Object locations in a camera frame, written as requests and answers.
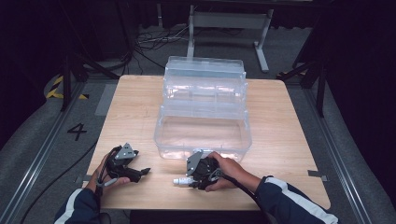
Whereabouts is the grey metal table frame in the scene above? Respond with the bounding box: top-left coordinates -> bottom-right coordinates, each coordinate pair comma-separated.
185,4 -> 276,75

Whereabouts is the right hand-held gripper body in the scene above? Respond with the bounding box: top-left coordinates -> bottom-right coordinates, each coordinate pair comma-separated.
185,149 -> 220,191

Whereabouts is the clear plastic storage box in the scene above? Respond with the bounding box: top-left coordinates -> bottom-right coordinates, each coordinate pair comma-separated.
153,55 -> 253,163

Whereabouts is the black metal stand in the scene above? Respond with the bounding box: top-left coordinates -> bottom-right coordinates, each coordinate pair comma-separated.
276,59 -> 329,119
60,50 -> 121,113

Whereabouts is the person's left hand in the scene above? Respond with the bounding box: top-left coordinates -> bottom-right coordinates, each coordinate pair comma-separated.
86,148 -> 132,192

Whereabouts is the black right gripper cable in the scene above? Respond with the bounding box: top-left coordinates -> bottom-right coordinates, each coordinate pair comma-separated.
211,169 -> 265,208

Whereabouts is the yellow and black floor tape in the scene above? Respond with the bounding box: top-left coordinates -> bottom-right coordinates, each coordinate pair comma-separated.
45,75 -> 91,101

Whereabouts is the black floor cable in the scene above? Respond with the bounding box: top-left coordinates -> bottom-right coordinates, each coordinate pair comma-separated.
19,140 -> 99,224

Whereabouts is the person's right hand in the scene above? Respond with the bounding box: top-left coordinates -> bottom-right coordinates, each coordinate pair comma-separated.
204,150 -> 263,193

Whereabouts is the white ointment tube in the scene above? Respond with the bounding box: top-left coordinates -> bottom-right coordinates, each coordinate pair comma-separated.
172,176 -> 196,187

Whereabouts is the bundle of floor cables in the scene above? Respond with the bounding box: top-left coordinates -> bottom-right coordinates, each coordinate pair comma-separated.
133,25 -> 191,77

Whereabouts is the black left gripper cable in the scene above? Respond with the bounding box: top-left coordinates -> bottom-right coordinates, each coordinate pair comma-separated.
94,155 -> 120,217

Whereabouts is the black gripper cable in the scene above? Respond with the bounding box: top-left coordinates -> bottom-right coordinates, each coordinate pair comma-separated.
94,155 -> 120,217
211,169 -> 265,208

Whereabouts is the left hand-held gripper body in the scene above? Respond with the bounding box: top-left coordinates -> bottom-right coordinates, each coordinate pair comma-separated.
106,142 -> 140,183

